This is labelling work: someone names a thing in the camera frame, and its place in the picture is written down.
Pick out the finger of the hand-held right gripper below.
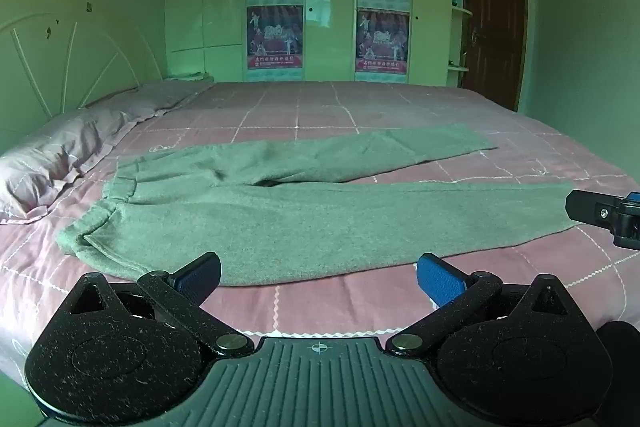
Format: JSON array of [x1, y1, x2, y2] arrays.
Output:
[[565, 189, 640, 251]]

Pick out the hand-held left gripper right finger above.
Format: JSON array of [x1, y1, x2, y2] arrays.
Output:
[[385, 253, 581, 358]]

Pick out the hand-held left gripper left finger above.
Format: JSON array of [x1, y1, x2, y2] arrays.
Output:
[[62, 252, 256, 358]]

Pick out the grey-green pants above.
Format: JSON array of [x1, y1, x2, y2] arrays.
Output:
[[55, 123, 588, 288]]

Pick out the bed with pink checked sheet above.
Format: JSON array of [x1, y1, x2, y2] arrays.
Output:
[[0, 79, 640, 390]]

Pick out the large pink pillow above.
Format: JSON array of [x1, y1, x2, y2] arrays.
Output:
[[0, 106, 168, 225]]

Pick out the brown wooden door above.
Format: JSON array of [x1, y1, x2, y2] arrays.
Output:
[[460, 0, 529, 112]]

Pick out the cream corner shelf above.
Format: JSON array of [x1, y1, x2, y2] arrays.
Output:
[[450, 0, 474, 88]]

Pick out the cream headboard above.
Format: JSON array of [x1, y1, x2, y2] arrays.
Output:
[[0, 0, 163, 155]]

